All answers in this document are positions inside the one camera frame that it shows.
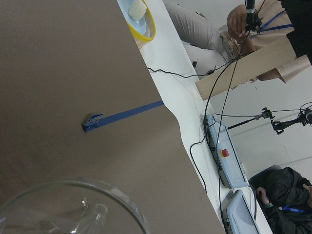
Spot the short blue tape strip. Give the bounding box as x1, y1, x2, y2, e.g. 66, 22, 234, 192
81, 100, 164, 132

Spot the yellow rimmed blue bowl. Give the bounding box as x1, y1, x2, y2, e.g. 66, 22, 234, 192
117, 0, 156, 48

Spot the blue teach pendant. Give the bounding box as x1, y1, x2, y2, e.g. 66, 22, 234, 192
222, 190, 260, 234
203, 115, 248, 188

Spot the seated person in beige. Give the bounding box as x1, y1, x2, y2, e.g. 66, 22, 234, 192
163, 0, 312, 84

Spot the white sponge block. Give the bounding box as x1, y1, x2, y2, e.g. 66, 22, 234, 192
128, 0, 147, 21

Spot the wooden beam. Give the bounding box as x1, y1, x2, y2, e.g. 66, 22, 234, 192
195, 36, 312, 101

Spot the seated person in black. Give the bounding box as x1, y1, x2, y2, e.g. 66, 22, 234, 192
249, 166, 312, 234

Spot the black cable on table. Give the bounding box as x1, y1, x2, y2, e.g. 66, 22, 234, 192
147, 55, 244, 80

